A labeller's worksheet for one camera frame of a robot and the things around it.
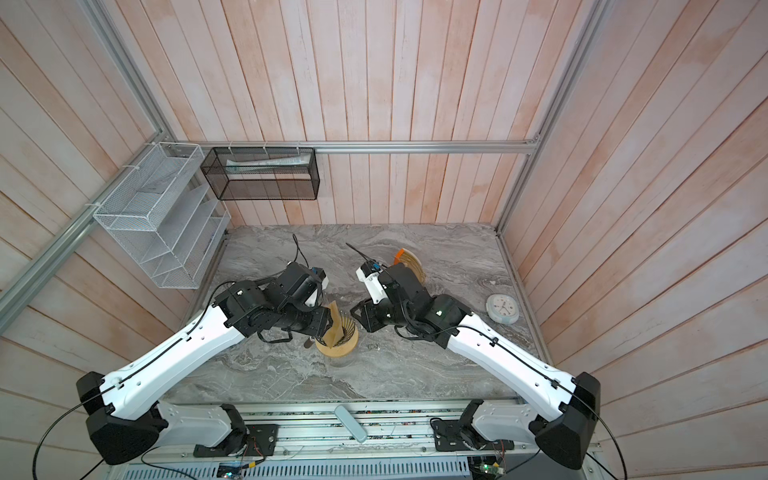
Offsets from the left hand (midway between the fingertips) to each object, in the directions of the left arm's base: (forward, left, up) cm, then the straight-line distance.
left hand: (321, 329), depth 70 cm
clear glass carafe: (0, -4, -21) cm, 21 cm away
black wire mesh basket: (+58, +28, +4) cm, 64 cm away
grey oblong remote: (-17, -7, -20) cm, 27 cm away
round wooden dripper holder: (-2, -4, -9) cm, 10 cm away
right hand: (+3, -8, +3) cm, 9 cm away
